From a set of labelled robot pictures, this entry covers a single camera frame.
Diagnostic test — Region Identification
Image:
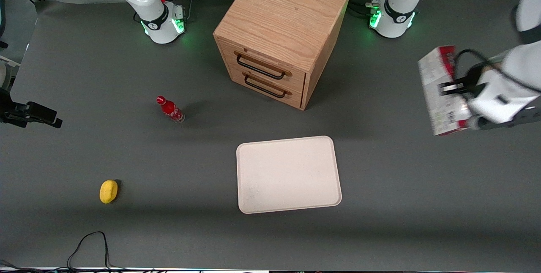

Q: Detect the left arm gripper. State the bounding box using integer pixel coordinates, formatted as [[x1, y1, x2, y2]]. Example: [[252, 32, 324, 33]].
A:
[[439, 69, 541, 124]]

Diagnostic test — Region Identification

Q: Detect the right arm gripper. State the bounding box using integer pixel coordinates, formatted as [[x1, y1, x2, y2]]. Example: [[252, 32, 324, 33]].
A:
[[0, 55, 63, 129]]

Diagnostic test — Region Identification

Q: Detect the red cookie box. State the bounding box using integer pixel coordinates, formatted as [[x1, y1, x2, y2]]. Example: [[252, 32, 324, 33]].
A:
[[417, 45, 474, 137]]

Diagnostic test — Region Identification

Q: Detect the white rectangular tray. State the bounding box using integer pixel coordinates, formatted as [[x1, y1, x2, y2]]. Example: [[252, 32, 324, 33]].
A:
[[236, 136, 343, 215]]

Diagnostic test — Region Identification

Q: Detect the yellow lemon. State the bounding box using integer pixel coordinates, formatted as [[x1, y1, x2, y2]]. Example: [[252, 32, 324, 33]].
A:
[[99, 179, 119, 205]]

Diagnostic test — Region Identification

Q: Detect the red cola bottle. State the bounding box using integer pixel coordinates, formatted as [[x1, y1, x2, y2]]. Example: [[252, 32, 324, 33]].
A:
[[156, 95, 186, 124]]

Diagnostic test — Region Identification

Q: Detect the wooden drawer cabinet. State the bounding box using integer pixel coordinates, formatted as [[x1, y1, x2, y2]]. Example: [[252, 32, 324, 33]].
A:
[[213, 0, 352, 111]]

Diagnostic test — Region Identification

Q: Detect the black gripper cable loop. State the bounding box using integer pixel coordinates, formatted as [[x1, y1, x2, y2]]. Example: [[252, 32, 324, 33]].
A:
[[453, 49, 541, 94]]

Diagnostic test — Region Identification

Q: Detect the black hanging cable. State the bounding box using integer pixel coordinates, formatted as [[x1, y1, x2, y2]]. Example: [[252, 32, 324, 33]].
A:
[[0, 0, 14, 49]]

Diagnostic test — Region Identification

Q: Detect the black looped table cable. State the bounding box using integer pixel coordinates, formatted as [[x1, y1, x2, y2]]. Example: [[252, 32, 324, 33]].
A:
[[66, 231, 124, 272]]

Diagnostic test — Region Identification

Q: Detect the wooden drawer with long handle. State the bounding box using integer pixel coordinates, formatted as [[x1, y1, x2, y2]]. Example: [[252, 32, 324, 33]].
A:
[[218, 38, 307, 93]]

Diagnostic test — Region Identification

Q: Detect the short black drawer handle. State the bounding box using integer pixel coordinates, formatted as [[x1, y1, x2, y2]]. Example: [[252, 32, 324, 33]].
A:
[[243, 71, 292, 99]]

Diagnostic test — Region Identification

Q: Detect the wooden drawer with short handle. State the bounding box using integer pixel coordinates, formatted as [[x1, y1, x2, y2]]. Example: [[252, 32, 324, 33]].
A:
[[227, 63, 305, 109]]

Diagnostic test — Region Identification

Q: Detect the long black drawer handle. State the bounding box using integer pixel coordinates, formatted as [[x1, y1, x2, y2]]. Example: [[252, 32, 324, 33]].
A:
[[234, 51, 292, 81]]

